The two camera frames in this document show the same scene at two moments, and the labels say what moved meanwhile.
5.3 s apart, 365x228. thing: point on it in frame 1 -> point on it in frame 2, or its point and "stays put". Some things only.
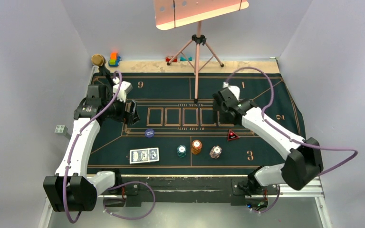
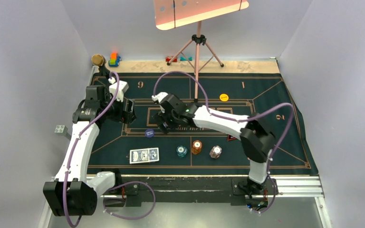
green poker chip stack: [181, 150] stays put
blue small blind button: [149, 133] stays put
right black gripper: [221, 118] -> [161, 117]
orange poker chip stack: [196, 145] stays put
